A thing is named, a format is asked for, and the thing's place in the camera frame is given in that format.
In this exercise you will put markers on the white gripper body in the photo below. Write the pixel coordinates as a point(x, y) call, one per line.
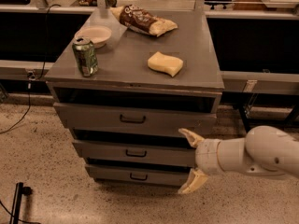
point(206, 157)

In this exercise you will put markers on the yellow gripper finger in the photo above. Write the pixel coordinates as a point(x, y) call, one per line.
point(194, 139)
point(195, 180)

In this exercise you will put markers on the grey drawer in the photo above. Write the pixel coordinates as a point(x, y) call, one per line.
point(135, 153)
point(117, 119)
point(145, 176)

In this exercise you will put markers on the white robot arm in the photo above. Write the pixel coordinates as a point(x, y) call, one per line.
point(265, 151)

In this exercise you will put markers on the grey bottom drawer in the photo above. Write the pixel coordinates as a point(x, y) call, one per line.
point(145, 176)

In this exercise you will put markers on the grey drawer cabinet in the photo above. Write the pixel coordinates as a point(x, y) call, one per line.
point(125, 80)

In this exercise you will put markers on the grey top drawer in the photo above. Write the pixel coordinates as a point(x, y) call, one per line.
point(117, 119)

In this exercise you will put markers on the black table leg right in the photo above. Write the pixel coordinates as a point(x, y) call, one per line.
point(291, 121)

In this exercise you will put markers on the yellow sponge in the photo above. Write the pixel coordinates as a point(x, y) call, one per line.
point(164, 63)

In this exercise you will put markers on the green soda can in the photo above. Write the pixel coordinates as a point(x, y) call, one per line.
point(84, 52)

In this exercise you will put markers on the brown chip bag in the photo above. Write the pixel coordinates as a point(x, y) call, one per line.
point(141, 21)

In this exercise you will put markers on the white bowl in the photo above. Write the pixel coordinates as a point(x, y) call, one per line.
point(99, 35)

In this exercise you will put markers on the black stand leg left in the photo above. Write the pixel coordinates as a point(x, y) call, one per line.
point(14, 213)

